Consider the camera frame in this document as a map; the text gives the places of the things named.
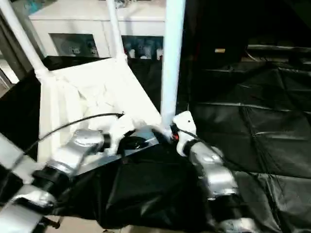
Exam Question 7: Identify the white upturned plastic table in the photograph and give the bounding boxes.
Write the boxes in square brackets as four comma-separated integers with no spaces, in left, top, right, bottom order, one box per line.
[36,57,168,176]

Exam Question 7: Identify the black work mat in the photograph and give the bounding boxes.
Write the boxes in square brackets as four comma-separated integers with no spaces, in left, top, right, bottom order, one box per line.
[0,53,311,233]

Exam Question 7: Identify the white glass-door cabinet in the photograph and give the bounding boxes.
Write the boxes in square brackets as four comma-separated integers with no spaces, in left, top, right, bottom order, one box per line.
[28,0,168,61]

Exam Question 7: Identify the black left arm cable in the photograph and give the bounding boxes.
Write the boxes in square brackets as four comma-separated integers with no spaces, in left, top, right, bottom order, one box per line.
[10,113,125,170]

